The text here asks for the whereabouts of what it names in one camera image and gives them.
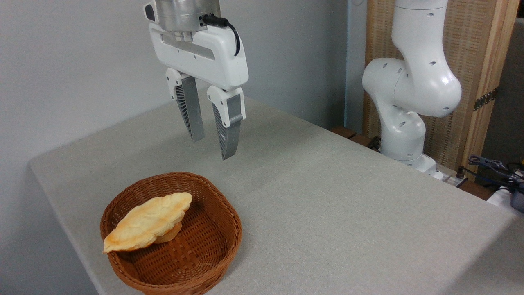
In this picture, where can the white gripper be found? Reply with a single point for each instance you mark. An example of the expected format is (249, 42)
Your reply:
(221, 61)

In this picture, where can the long golden bread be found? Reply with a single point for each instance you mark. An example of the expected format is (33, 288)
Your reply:
(147, 223)

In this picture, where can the small round rose-shaped bun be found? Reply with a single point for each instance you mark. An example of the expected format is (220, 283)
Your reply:
(170, 234)

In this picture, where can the brown wicker basket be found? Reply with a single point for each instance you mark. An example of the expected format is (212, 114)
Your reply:
(196, 262)

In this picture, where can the wooden woven screen panel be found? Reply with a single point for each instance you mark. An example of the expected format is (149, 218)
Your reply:
(470, 49)

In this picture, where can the metal hinge on screen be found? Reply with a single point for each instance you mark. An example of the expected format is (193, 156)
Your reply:
(486, 99)

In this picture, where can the white block under box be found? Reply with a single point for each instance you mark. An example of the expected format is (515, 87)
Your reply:
(498, 197)

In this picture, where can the blue-grey box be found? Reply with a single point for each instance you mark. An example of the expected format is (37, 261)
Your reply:
(518, 200)

